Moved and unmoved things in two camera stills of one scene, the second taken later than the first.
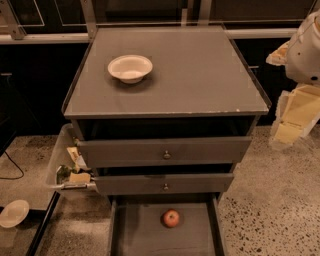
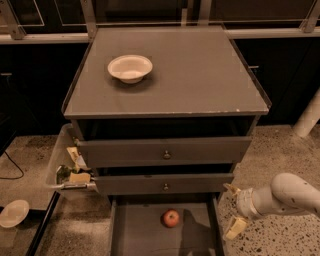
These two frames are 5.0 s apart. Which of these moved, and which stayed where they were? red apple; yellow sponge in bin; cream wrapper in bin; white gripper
Moved: white gripper
Stayed: red apple; cream wrapper in bin; yellow sponge in bin
